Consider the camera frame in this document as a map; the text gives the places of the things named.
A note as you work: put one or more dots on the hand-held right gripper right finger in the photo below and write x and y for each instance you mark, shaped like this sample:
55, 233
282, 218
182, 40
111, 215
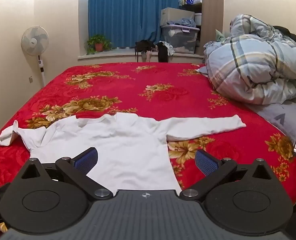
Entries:
206, 162

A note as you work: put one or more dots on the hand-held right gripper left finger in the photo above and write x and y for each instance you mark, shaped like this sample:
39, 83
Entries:
86, 158

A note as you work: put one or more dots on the white towel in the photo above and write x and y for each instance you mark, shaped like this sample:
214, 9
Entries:
128, 140

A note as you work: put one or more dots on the blue crumpled clothes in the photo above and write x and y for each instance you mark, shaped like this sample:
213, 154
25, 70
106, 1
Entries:
185, 22

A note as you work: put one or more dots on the red floral blanket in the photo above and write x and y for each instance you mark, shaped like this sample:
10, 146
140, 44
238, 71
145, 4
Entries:
128, 87

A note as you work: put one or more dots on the grey pillow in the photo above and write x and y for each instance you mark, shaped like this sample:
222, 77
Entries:
280, 117

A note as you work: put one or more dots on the white window sill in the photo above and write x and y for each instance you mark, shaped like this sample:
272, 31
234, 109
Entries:
113, 53

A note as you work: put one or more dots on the plaid blue duvet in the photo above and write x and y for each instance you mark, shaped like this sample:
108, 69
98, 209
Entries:
250, 62

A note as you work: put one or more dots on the potted green plant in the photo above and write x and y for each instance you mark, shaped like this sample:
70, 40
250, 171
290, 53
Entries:
98, 45

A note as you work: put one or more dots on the black hanging garment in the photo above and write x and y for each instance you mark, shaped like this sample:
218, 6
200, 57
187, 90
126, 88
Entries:
162, 52

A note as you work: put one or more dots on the cluttered items pile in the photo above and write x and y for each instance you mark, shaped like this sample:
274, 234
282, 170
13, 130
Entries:
180, 40

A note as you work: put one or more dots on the light green cloth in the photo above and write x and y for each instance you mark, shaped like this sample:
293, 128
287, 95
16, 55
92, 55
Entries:
219, 36

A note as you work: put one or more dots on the black bag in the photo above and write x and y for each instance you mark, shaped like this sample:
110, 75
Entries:
144, 45

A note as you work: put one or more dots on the white standing fan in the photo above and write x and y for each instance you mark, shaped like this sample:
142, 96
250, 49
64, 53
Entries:
34, 40

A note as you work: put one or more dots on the wooden shelf unit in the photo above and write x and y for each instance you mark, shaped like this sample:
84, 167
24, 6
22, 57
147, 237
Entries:
213, 17

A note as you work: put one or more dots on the dark garment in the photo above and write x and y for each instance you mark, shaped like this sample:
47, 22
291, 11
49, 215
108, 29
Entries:
294, 40

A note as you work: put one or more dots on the white box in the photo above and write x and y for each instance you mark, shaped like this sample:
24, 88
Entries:
175, 15

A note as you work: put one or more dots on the blue curtain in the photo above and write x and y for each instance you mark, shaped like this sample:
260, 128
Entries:
125, 10

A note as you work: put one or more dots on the blue foil packets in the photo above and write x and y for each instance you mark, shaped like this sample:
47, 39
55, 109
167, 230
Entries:
189, 0

